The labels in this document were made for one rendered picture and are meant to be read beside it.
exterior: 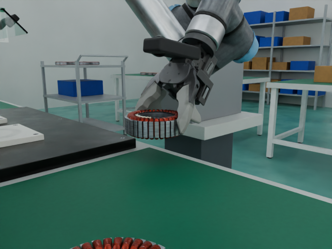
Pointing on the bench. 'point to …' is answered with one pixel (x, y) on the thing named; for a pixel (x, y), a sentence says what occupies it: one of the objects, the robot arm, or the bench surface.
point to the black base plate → (55, 143)
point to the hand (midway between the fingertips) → (152, 125)
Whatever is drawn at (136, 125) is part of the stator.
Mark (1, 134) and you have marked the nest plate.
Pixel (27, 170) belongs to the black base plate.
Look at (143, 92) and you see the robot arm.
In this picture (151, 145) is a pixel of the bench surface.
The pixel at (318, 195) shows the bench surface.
